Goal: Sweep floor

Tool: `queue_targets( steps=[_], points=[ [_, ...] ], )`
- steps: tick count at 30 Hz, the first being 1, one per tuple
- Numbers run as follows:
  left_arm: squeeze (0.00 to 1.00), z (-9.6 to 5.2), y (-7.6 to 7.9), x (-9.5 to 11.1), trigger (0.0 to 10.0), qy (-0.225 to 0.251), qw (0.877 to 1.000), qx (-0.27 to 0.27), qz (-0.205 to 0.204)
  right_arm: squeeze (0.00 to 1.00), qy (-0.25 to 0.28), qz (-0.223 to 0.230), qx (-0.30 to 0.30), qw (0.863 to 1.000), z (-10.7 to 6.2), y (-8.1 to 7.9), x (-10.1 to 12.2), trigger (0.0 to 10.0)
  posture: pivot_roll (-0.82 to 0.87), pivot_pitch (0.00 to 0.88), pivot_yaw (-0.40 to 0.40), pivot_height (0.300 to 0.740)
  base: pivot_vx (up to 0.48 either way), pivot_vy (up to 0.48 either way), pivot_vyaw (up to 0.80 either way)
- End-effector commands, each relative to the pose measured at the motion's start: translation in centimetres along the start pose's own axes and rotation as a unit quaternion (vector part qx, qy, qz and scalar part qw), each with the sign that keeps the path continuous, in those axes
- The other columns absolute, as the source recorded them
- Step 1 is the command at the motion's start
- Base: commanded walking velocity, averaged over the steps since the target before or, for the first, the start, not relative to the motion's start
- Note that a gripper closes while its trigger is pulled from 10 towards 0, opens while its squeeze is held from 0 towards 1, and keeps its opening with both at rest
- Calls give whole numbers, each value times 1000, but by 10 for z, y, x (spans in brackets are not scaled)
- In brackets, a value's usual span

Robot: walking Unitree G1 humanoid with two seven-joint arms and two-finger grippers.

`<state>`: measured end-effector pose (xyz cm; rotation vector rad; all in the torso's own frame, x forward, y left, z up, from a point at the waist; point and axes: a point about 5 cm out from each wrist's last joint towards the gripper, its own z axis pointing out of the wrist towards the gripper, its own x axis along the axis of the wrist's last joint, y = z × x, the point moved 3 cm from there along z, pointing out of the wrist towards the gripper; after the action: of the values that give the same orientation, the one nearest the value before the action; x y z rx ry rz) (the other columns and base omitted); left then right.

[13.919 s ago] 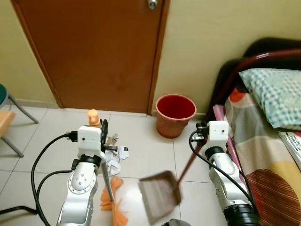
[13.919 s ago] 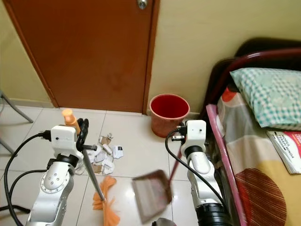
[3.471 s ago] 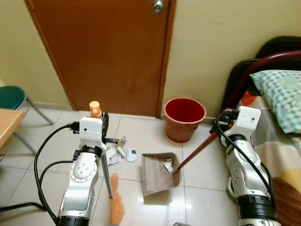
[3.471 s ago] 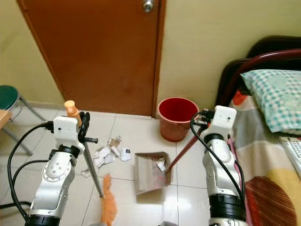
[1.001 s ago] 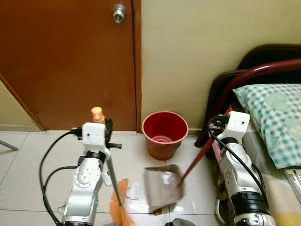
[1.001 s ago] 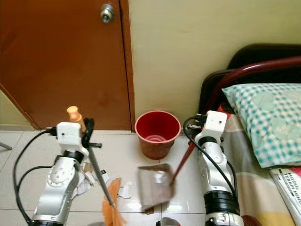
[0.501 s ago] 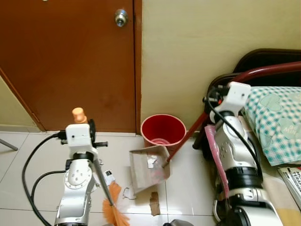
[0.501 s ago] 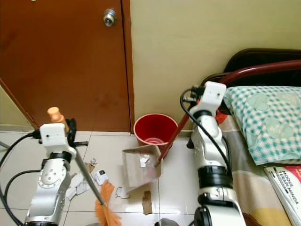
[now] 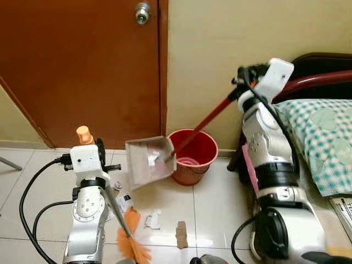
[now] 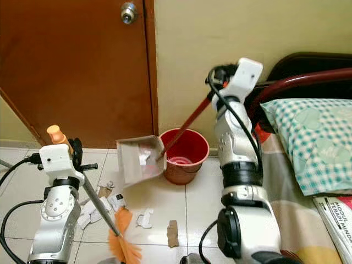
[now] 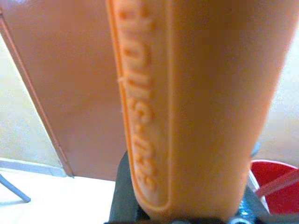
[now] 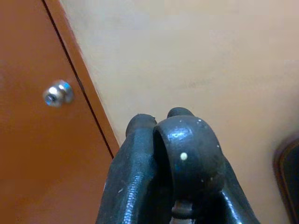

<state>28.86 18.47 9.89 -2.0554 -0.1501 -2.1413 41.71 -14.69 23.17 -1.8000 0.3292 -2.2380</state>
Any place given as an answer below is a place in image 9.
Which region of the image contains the red plastic bucket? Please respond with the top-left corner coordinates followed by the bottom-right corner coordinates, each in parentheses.
top-left (167, 129), bottom-right (219, 186)

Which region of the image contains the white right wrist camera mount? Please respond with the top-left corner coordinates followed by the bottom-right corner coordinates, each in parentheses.
top-left (253, 58), bottom-right (295, 106)

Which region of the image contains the grey right robot leg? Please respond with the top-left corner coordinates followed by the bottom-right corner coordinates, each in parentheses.
top-left (189, 254), bottom-right (222, 264)

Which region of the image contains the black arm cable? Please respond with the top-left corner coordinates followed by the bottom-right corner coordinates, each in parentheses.
top-left (19, 156), bottom-right (75, 264)
top-left (230, 69), bottom-right (295, 264)

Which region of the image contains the brown cardboard scrap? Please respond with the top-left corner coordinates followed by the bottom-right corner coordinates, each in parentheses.
top-left (175, 221), bottom-right (189, 250)

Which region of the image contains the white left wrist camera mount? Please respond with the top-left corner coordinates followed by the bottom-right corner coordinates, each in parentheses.
top-left (69, 144), bottom-right (105, 185)

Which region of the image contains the red and white book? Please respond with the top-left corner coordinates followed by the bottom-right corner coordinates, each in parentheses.
top-left (329, 196), bottom-right (352, 234)

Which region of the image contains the orange broom with grey pole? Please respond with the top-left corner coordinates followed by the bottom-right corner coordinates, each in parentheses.
top-left (75, 125), bottom-right (152, 264)

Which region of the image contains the small white paper scrap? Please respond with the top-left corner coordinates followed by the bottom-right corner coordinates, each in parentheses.
top-left (144, 208), bottom-right (163, 230)

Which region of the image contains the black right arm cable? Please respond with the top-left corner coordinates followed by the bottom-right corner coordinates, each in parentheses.
top-left (230, 69), bottom-right (295, 264)

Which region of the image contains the silver round door knob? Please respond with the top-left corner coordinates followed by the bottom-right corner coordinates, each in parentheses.
top-left (134, 2), bottom-right (152, 26)

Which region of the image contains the brown wooden door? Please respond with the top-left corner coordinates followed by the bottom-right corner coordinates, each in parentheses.
top-left (0, 0), bottom-right (169, 150)

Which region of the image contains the white printed label scrap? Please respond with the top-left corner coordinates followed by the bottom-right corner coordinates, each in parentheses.
top-left (114, 192), bottom-right (134, 214)

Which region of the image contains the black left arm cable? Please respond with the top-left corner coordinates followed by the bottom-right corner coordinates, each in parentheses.
top-left (19, 156), bottom-right (75, 264)

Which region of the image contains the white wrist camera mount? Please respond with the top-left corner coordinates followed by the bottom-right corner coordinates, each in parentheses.
top-left (69, 144), bottom-right (105, 185)
top-left (253, 58), bottom-right (295, 106)

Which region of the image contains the grey dustpan with red handle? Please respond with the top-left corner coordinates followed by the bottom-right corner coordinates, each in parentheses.
top-left (125, 91), bottom-right (244, 191)

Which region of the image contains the green checked pillow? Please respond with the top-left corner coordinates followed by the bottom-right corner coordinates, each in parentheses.
top-left (273, 98), bottom-right (352, 198)

